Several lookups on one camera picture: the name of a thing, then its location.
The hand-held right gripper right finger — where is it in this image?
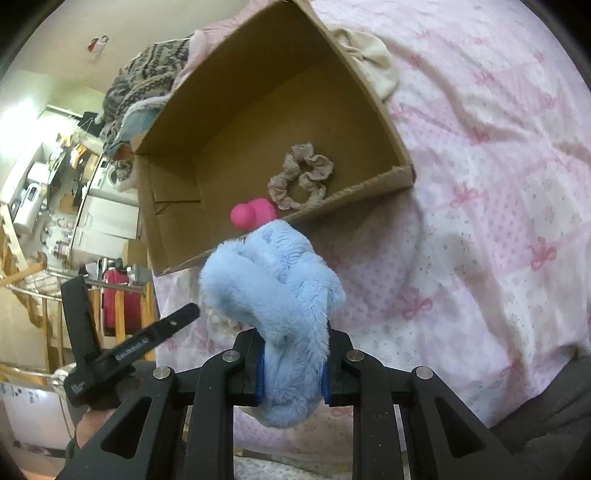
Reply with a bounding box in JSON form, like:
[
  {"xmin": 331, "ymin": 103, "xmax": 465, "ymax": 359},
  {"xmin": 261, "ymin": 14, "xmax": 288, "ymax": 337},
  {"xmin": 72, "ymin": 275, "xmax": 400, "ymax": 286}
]
[{"xmin": 322, "ymin": 329, "xmax": 523, "ymax": 480}]

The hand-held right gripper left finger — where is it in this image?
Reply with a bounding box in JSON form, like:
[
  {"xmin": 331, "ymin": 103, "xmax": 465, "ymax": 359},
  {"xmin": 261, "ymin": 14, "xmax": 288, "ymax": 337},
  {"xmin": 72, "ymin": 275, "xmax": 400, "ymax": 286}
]
[{"xmin": 55, "ymin": 329, "xmax": 266, "ymax": 480}]

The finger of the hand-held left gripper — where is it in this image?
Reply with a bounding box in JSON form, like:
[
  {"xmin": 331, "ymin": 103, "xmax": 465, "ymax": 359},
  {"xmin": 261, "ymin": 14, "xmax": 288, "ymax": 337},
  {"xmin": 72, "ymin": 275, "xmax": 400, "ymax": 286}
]
[
  {"xmin": 60, "ymin": 275, "xmax": 99, "ymax": 368},
  {"xmin": 99, "ymin": 303, "xmax": 201, "ymax": 371}
]

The blue fluffy plush headband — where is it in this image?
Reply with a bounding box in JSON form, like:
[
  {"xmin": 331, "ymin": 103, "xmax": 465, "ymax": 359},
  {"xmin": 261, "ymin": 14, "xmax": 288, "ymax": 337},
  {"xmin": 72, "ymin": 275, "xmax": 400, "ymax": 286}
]
[{"xmin": 198, "ymin": 220, "xmax": 348, "ymax": 430}]

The brown cardboard box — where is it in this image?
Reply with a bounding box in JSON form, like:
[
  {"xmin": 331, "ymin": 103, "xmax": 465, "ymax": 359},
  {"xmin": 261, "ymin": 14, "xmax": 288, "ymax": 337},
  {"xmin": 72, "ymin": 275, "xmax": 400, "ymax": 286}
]
[{"xmin": 131, "ymin": 0, "xmax": 416, "ymax": 278}]

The person's left hand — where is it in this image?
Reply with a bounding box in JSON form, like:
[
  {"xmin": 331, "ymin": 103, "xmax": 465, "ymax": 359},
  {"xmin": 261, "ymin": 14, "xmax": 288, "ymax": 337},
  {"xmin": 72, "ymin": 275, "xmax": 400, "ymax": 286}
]
[{"xmin": 75, "ymin": 408, "xmax": 122, "ymax": 449}]

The wooden rack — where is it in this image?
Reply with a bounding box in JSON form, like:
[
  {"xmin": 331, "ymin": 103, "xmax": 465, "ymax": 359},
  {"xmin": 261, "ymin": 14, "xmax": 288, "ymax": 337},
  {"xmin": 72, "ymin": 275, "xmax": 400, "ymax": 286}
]
[{"xmin": 0, "ymin": 203, "xmax": 155, "ymax": 374}]

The red bag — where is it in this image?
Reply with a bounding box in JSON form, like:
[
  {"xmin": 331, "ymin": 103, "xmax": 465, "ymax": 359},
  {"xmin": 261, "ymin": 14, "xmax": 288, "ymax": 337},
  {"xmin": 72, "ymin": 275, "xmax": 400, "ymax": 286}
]
[{"xmin": 102, "ymin": 270, "xmax": 145, "ymax": 337}]

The white storage box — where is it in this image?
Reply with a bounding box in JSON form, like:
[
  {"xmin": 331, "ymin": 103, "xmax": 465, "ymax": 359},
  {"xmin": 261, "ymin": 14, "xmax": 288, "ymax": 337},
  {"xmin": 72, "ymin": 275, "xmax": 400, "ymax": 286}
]
[{"xmin": 0, "ymin": 379, "xmax": 77, "ymax": 452}]

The white cabinet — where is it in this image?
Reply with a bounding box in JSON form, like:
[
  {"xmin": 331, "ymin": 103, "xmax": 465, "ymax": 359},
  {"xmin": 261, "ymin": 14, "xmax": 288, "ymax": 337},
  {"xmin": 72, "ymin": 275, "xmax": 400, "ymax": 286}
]
[{"xmin": 73, "ymin": 159, "xmax": 141, "ymax": 261}]

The white kitchen appliance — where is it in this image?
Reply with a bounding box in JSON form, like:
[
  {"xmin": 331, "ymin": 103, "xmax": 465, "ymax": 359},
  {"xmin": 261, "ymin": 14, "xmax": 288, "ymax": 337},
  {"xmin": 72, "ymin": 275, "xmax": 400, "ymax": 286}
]
[{"xmin": 8, "ymin": 182, "xmax": 41, "ymax": 219}]

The pink rubber toy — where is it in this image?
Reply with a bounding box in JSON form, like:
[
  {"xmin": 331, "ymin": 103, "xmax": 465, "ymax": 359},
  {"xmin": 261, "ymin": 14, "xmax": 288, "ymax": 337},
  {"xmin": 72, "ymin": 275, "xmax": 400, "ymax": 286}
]
[{"xmin": 230, "ymin": 198, "xmax": 279, "ymax": 230}]

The beige scrunchie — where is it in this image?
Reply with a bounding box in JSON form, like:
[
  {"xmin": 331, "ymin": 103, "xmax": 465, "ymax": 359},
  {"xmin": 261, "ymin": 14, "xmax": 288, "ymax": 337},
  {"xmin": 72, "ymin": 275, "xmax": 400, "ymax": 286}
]
[{"xmin": 268, "ymin": 143, "xmax": 335, "ymax": 212}]

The blue denim cloth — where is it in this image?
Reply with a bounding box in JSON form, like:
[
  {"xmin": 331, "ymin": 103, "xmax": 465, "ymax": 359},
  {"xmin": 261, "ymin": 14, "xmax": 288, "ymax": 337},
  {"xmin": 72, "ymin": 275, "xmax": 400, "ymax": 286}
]
[{"xmin": 110, "ymin": 99, "xmax": 163, "ymax": 155}]

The grey blanket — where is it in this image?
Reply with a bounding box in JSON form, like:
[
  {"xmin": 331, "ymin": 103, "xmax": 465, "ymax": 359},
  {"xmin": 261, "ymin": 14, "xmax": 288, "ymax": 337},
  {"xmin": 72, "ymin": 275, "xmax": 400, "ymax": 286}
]
[{"xmin": 488, "ymin": 354, "xmax": 591, "ymax": 480}]

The pink bow-print bed sheet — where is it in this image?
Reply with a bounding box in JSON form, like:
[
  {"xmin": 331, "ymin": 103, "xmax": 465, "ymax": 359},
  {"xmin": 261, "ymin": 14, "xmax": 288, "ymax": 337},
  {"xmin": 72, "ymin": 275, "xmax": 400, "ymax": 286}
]
[{"xmin": 151, "ymin": 0, "xmax": 591, "ymax": 480}]

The grey patterned knit sweater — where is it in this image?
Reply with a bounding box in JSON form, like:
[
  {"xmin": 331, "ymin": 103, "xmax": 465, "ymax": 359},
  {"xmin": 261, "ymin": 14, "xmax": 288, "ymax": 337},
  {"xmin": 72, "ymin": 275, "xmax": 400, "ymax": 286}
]
[{"xmin": 99, "ymin": 39, "xmax": 193, "ymax": 155}]

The cream knit cloth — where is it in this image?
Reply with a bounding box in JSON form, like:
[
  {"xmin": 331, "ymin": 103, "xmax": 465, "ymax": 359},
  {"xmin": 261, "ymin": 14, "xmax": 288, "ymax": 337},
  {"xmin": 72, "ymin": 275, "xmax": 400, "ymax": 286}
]
[{"xmin": 329, "ymin": 27, "xmax": 400, "ymax": 101}]

